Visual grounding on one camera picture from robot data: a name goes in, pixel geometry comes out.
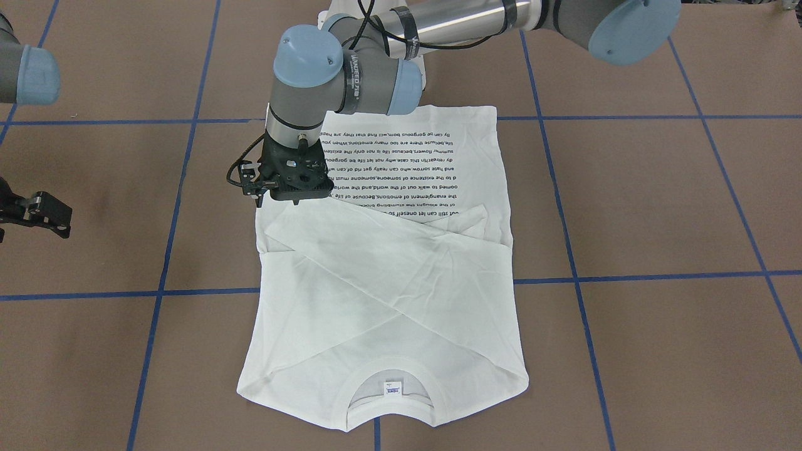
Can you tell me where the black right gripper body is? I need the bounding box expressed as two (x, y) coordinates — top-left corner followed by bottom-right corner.
(1, 179), (73, 239)

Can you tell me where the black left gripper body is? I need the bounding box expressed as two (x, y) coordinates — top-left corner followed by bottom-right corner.
(259, 136), (333, 202)

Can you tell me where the white long-sleeve printed shirt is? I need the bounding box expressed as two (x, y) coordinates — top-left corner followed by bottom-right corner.
(237, 106), (529, 432)

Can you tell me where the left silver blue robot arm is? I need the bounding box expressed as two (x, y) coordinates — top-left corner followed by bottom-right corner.
(228, 1), (682, 206)

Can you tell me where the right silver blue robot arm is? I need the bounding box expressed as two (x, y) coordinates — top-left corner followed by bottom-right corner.
(1, 13), (73, 239)

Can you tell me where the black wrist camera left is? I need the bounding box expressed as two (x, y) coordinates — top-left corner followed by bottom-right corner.
(226, 159), (269, 208)

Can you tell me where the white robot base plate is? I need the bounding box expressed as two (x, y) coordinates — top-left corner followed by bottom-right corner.
(316, 0), (430, 95)

